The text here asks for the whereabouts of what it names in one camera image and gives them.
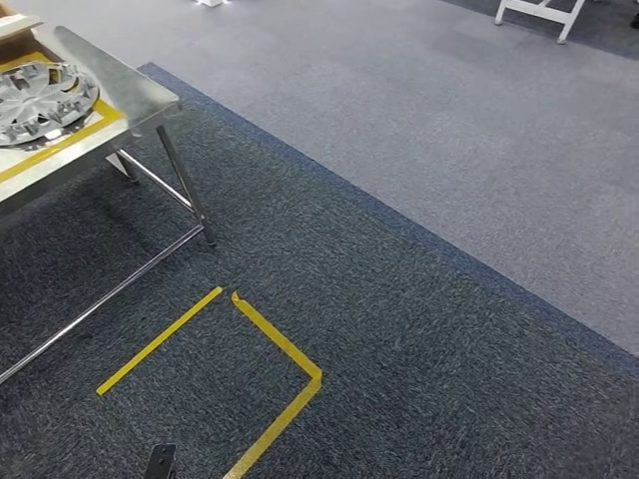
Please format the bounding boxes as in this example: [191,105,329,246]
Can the grey plastic hubcap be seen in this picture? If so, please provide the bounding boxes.
[0,60,101,148]

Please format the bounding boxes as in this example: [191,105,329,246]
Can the metal top workbench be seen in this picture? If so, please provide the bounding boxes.
[0,25,218,387]

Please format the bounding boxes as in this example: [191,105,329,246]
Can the yellow workbench tape outline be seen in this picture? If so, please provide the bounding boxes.
[0,51,126,185]

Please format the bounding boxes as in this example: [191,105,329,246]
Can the yellow floor tape strip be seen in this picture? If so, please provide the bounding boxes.
[221,291,323,479]
[96,285,224,398]

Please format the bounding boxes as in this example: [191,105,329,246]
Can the white flat box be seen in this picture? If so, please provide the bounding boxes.
[0,14,44,41]

